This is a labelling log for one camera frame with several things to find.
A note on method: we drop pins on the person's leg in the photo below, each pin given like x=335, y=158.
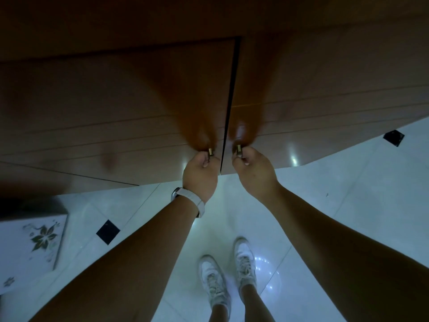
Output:
x=219, y=313
x=254, y=305

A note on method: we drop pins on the person's left leg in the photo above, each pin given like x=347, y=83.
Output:
x=219, y=313

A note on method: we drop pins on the person's right forearm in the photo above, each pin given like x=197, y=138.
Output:
x=335, y=258

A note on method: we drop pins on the white floral narrow cabinet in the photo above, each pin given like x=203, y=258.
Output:
x=30, y=244

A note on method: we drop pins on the person's right hand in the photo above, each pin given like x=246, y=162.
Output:
x=256, y=174

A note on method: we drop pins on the brown wooden cabinet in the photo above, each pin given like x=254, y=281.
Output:
x=100, y=23

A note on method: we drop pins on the person's right leg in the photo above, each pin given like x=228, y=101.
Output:
x=254, y=305

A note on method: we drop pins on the person's white shoe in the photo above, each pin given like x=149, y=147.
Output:
x=212, y=281
x=244, y=261

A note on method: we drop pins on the person's left forearm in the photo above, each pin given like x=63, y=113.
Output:
x=117, y=271

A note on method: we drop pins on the smartwatch with white band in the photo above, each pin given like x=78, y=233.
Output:
x=192, y=197

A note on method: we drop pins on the person's left hand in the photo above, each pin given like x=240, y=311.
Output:
x=201, y=177

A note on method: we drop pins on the person's right white shoe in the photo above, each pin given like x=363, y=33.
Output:
x=244, y=261

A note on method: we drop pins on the person's left white shoe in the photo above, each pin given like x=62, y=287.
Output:
x=212, y=281

